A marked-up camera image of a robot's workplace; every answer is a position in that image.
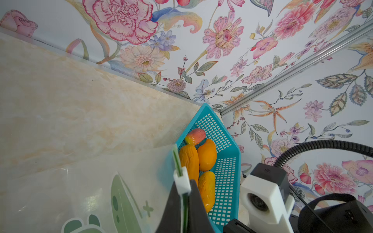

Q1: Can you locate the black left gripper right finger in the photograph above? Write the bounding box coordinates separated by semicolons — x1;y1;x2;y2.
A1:
187;180;215;233

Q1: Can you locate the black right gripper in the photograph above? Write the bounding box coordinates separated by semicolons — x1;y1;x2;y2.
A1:
222;162;373;233

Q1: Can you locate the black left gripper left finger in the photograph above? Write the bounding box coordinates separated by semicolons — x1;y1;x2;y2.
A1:
155;182;182;233

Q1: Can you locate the clear green-print zip bag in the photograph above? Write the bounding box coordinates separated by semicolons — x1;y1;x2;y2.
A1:
1;145;175;233

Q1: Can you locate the yellow mango in basket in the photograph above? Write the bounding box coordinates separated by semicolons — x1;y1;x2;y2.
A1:
198;171;216;214

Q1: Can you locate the wrinkled orange mango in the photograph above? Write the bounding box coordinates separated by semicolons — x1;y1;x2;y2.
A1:
179;145;200;184

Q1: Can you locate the red mango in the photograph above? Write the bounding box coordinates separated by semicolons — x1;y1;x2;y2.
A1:
184;128;206;146

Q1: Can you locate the teal plastic basket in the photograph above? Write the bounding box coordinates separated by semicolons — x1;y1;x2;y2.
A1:
176;103;241;233

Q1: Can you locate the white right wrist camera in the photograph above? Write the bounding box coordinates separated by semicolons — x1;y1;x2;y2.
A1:
240;175;295;233

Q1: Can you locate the black corrugated cable right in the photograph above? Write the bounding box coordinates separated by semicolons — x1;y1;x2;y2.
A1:
273;139;373;169

